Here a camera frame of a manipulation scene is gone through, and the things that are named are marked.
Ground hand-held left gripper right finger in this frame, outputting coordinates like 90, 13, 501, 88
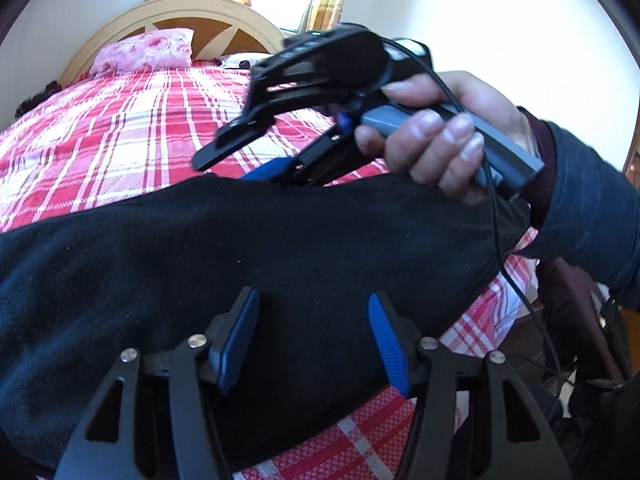
367, 291, 573, 480

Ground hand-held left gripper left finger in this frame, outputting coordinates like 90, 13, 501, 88
54, 286, 261, 480

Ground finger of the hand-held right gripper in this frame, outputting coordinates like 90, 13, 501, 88
239, 119, 387, 189
192, 57, 353, 172

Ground black pants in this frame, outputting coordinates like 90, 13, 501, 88
0, 172, 539, 477

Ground person's right forearm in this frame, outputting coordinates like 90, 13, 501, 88
515, 106, 640, 307

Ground person's right hand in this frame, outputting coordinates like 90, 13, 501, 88
354, 70, 543, 207

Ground white black-spotted pillow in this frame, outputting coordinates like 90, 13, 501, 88
220, 52, 262, 70

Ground window behind headboard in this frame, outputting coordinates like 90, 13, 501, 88
277, 7, 310, 35

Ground pink floral pillow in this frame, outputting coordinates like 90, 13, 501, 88
90, 29, 195, 77

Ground red plaid bed sheet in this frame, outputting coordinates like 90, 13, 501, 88
0, 57, 540, 480

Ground cream wooden headboard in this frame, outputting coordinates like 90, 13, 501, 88
59, 0, 289, 86

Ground dark cloth bundle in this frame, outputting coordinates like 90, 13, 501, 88
14, 80, 62, 118

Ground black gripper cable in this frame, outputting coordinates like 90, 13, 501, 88
380, 37, 566, 411

